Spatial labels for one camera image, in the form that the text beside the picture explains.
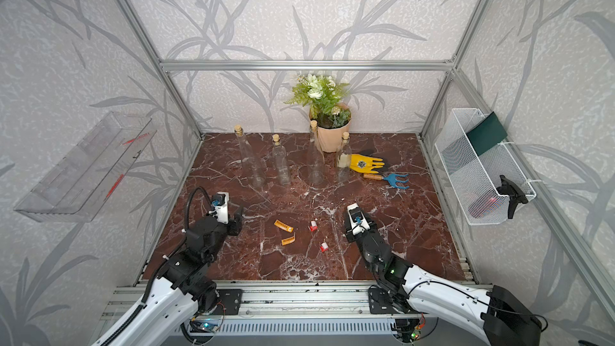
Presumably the blue hand rake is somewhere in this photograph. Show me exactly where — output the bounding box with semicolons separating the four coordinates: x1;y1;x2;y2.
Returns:
363;173;408;190

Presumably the black spray bottle trigger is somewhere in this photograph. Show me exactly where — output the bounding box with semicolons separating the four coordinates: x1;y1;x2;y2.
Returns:
496;175;529;219

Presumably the glass bottle with red label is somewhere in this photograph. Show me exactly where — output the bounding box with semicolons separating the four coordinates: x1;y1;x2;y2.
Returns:
234;125;266;189

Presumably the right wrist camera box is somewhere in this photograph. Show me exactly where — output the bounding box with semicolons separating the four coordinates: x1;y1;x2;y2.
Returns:
345;203;371;238

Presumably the short glass bottle gold label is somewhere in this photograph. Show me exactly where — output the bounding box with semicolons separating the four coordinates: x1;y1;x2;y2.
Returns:
272;134;291;185

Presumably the pink flower pot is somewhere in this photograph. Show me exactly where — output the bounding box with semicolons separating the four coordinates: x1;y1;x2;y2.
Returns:
309;103;352;153

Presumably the tall slim glass bottle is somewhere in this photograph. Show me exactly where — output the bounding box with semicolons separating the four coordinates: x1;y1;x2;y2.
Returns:
307;120;325;186

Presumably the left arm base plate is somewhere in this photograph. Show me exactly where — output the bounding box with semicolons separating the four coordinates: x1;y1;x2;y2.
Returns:
211;288;243;316

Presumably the white mesh wall basket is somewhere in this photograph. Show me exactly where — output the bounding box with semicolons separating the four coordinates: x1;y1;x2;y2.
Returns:
435;108;536;226

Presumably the aluminium front rail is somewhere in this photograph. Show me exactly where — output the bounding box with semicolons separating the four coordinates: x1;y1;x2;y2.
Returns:
110;280;505;320

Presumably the peeled gold label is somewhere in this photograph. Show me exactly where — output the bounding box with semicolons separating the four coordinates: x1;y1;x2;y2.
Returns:
281;235;296;246

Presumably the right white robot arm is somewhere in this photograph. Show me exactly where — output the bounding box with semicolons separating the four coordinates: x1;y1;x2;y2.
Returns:
344;203;549;345

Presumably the yellow gardening glove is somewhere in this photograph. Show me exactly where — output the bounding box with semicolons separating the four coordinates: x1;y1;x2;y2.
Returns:
350;154;385;175

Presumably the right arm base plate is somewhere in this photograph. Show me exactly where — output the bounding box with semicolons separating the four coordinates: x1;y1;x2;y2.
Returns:
368;285;408;315

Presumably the green artificial plant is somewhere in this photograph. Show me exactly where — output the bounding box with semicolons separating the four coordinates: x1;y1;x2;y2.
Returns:
285;74;352;129

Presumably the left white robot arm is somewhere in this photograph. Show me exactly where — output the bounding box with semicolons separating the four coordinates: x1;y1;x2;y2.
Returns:
94;207;243;345

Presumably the clear plastic wall shelf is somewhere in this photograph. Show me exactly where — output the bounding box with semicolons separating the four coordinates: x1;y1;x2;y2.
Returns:
14;111;157;223

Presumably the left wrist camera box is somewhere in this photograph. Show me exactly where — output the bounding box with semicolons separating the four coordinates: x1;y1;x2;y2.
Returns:
209;192;230;224

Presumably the dark green card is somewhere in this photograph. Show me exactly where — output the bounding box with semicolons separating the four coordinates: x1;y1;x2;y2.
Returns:
466;111;508;156

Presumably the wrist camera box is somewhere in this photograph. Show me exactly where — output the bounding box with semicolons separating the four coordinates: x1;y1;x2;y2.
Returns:
209;192;230;224
345;203;371;238

